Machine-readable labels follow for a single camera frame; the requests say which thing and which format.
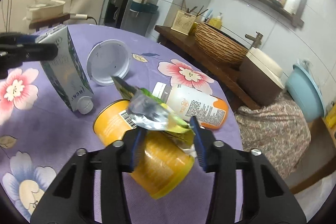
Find brown patterned cloth cover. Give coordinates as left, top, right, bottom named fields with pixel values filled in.
left=234, top=91, right=311, bottom=180

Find white round plastic lid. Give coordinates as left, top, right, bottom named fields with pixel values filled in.
left=87, top=40, right=131, bottom=86

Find white tissue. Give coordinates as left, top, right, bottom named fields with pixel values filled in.
left=182, top=145, right=198, bottom=160

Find light wooden shelf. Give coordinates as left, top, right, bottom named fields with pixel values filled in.
left=285, top=109, right=336, bottom=194

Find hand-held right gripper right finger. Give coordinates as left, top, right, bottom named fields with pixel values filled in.
left=189, top=116, right=307, bottom=224

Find light blue plastic basin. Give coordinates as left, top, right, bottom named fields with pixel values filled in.
left=286, top=63, right=326, bottom=123

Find yellow can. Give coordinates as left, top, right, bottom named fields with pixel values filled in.
left=93, top=99, right=196, bottom=200

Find white power plug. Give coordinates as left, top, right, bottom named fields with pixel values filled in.
left=70, top=13, right=98, bottom=26

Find yellow soap dispenser bottle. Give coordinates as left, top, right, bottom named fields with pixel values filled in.
left=209, top=12, right=223, bottom=30

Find white cloth cover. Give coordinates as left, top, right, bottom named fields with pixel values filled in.
left=289, top=174, right=336, bottom=219

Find bundle of utensils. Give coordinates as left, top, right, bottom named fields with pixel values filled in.
left=181, top=0, right=209, bottom=22

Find white electric pot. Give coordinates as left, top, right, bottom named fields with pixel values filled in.
left=23, top=0, right=66, bottom=20

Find grey blue drink carton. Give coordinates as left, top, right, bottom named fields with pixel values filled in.
left=35, top=25, right=94, bottom=115

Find green yellow snack wrapper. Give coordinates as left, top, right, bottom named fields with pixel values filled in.
left=112, top=76, right=196, bottom=146

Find brown white rice cooker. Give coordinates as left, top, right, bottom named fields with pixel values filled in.
left=238, top=47, right=285, bottom=106

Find white and orange bottle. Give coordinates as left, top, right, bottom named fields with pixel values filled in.
left=152, top=82, right=229, bottom=130

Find grey water dispenser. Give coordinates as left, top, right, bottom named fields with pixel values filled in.
left=104, top=0, right=160, bottom=36

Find wicker basket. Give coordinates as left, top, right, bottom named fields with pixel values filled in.
left=194, top=22, right=248, bottom=64

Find beige utensil holder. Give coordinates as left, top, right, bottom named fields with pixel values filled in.
left=171, top=9, right=197, bottom=35

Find purple floral tablecloth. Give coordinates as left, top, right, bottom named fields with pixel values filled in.
left=0, top=24, right=243, bottom=224

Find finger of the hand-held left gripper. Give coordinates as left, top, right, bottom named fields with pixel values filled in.
left=0, top=43, right=59, bottom=64
left=0, top=32, right=40, bottom=46

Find metal faucet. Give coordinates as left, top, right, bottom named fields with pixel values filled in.
left=245, top=32, right=264, bottom=49

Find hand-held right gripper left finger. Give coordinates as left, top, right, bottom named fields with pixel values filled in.
left=30, top=128, right=148, bottom=224

